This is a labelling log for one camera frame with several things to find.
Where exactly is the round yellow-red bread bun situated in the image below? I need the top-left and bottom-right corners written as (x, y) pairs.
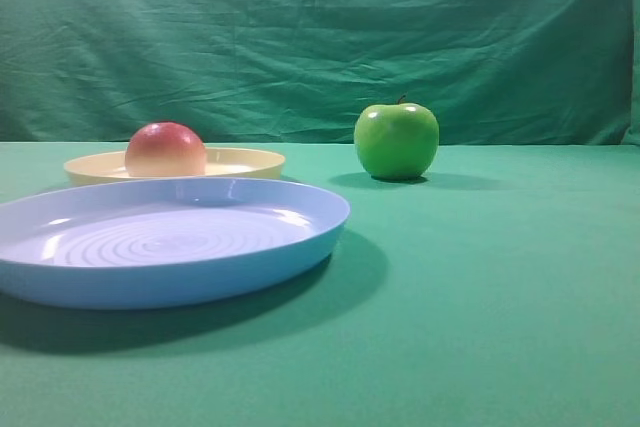
top-left (124, 122), bottom-right (207, 177)

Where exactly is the blue plastic plate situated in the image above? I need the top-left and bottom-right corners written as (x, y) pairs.
top-left (1, 178), bottom-right (351, 310)

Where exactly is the yellow plastic plate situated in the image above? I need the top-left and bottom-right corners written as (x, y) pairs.
top-left (64, 147), bottom-right (286, 186)

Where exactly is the green apple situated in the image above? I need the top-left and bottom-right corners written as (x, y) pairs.
top-left (354, 98), bottom-right (440, 181)

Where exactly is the green tablecloth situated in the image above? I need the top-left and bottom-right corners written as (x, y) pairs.
top-left (1, 144), bottom-right (639, 426)

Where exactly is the green backdrop cloth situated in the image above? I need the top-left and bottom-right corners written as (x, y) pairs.
top-left (1, 0), bottom-right (639, 144)

